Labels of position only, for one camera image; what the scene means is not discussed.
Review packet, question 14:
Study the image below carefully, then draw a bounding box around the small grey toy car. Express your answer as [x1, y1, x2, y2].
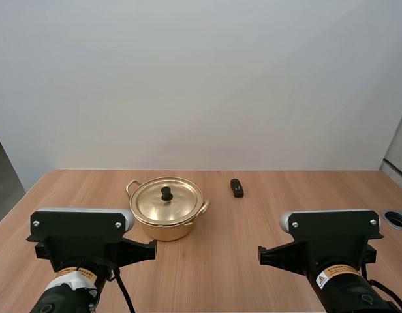
[229, 178, 245, 199]

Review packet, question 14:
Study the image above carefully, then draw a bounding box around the gold lid with black knob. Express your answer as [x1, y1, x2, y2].
[129, 177, 204, 226]

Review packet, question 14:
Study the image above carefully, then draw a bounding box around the gold pot with two handles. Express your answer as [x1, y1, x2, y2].
[125, 177, 211, 242]

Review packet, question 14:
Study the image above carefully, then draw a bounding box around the black cable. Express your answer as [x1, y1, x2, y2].
[362, 264, 402, 304]
[106, 260, 137, 313]

